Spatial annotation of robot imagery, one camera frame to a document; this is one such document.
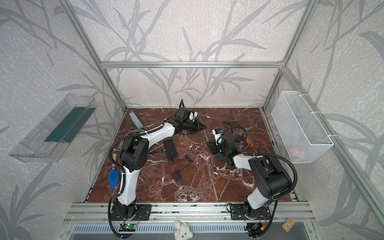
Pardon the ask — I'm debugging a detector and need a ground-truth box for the blue trowel wooden handle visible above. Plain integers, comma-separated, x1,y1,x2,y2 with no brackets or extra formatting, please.
109,164,119,188

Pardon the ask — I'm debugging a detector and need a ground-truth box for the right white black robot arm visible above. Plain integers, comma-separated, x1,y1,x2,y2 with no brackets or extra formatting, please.
207,135,298,216

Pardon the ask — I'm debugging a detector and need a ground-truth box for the pink object in basket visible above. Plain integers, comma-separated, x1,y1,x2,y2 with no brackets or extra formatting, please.
288,147,303,159

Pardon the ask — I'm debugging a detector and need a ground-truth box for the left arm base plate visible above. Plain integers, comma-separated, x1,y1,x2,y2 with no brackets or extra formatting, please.
110,204,152,221

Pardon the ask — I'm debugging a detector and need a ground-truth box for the black power adapter with cable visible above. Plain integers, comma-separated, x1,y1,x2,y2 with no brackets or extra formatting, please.
172,155,193,182

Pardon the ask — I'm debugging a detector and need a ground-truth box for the orange handled tool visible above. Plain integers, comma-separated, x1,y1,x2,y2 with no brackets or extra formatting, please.
242,135,256,152

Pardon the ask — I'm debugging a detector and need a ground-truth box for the white wire mesh basket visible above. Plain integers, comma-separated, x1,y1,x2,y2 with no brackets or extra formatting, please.
272,91,334,164

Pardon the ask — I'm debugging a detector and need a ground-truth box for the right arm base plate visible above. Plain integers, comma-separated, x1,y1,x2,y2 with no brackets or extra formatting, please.
226,203,272,221

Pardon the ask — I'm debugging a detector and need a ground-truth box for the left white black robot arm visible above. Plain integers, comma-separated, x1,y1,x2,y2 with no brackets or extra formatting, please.
108,106,205,218

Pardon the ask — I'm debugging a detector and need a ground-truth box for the black network switch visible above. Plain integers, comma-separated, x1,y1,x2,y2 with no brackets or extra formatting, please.
163,139,178,161

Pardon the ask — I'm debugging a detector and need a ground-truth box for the white plush toy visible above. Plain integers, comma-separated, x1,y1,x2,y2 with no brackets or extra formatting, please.
174,221,194,240

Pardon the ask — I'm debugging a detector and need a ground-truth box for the clear acrylic wall shelf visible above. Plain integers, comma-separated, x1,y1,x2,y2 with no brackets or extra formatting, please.
9,94,98,163

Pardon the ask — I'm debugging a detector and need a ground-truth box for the green lit controller board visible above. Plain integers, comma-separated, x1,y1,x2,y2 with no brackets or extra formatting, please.
119,224,138,232

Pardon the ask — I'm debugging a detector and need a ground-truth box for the light blue rectangular block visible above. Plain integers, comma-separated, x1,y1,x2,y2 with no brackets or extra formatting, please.
129,112,144,129

